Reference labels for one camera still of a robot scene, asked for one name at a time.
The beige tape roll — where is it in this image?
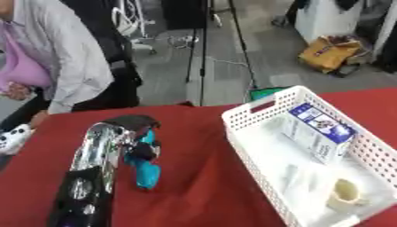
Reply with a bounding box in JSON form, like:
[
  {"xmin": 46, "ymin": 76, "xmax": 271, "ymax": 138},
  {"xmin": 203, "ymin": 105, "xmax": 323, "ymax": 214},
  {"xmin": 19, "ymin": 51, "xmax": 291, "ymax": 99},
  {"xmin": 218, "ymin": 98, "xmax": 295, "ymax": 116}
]
[{"xmin": 325, "ymin": 177, "xmax": 370, "ymax": 213}]

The white cabinet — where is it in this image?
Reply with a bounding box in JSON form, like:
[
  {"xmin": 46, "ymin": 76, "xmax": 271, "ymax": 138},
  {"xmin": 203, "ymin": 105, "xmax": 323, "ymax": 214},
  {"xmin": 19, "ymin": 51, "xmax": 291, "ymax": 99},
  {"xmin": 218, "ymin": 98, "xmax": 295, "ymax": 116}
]
[{"xmin": 292, "ymin": 0, "xmax": 366, "ymax": 44}]

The black office chair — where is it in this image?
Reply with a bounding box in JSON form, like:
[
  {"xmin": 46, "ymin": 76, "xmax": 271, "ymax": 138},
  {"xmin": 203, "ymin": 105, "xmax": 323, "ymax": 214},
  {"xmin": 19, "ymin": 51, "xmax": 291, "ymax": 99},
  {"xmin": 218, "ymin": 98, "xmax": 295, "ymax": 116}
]
[{"xmin": 60, "ymin": 0, "xmax": 144, "ymax": 112}]

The white office chair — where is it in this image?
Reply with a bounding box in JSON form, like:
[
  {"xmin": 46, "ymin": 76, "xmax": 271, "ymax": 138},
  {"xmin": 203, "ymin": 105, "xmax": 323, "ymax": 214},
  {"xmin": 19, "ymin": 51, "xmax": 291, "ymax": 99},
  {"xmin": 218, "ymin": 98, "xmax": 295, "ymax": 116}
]
[{"xmin": 110, "ymin": 0, "xmax": 160, "ymax": 56}]

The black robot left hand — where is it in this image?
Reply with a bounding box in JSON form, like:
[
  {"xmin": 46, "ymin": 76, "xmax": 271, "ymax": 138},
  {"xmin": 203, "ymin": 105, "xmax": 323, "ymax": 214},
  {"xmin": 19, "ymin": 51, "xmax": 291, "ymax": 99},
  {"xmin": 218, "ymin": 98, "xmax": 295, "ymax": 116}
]
[{"xmin": 100, "ymin": 113, "xmax": 163, "ymax": 162}]

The person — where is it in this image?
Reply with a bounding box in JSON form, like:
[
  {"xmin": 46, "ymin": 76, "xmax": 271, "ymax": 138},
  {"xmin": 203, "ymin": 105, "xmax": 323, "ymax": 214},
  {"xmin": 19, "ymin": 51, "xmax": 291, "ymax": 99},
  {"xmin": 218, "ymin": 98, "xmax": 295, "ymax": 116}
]
[{"xmin": 0, "ymin": 0, "xmax": 117, "ymax": 133}]

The white game controller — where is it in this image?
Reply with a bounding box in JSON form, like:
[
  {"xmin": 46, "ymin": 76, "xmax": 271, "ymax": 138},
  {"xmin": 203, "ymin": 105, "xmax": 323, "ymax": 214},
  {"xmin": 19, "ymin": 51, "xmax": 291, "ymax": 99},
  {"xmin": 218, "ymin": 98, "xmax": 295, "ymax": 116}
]
[{"xmin": 0, "ymin": 123, "xmax": 36, "ymax": 156}]

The white perforated plastic basket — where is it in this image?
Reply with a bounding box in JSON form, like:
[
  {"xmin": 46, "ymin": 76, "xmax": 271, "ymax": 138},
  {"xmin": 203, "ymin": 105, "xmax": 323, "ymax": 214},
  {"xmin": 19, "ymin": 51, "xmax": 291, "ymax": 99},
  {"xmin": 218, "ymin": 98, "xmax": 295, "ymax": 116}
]
[{"xmin": 220, "ymin": 85, "xmax": 397, "ymax": 227}]

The teal plastic bottle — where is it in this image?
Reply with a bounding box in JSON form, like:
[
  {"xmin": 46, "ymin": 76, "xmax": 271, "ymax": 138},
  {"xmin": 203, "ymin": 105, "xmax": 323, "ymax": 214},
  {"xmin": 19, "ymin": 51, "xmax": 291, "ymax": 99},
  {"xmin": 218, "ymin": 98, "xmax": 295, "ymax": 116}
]
[{"xmin": 122, "ymin": 129, "xmax": 163, "ymax": 191}]

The clear plastic bag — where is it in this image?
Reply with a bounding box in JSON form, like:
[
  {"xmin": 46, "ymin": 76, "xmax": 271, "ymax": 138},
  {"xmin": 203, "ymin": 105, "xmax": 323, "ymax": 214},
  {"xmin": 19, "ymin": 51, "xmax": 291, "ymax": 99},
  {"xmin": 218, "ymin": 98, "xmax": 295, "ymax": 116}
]
[{"xmin": 257, "ymin": 118, "xmax": 397, "ymax": 227}]

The yellow bag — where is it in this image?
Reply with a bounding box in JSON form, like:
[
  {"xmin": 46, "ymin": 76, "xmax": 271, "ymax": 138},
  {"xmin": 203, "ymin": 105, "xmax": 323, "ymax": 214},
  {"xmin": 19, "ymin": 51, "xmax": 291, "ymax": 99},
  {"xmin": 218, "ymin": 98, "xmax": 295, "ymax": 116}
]
[{"xmin": 296, "ymin": 35, "xmax": 365, "ymax": 74}]

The black tripod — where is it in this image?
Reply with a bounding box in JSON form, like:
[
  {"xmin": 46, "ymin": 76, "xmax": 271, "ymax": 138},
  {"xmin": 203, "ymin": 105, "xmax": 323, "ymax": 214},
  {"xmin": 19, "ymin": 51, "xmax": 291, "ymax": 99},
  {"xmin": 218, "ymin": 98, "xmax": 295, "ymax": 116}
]
[{"xmin": 183, "ymin": 0, "xmax": 260, "ymax": 107}]

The green box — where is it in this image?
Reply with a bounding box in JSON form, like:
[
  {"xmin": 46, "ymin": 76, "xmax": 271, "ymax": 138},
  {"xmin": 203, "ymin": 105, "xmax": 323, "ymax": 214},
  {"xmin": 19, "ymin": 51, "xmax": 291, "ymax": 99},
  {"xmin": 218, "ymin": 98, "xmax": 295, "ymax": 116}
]
[{"xmin": 248, "ymin": 86, "xmax": 295, "ymax": 102}]

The blue and white carton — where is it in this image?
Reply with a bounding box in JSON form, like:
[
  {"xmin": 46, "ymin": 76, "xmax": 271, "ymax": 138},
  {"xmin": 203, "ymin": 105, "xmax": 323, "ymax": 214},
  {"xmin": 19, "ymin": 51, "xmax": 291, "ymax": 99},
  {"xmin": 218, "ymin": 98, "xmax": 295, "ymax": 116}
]
[{"xmin": 279, "ymin": 102, "xmax": 359, "ymax": 166}]

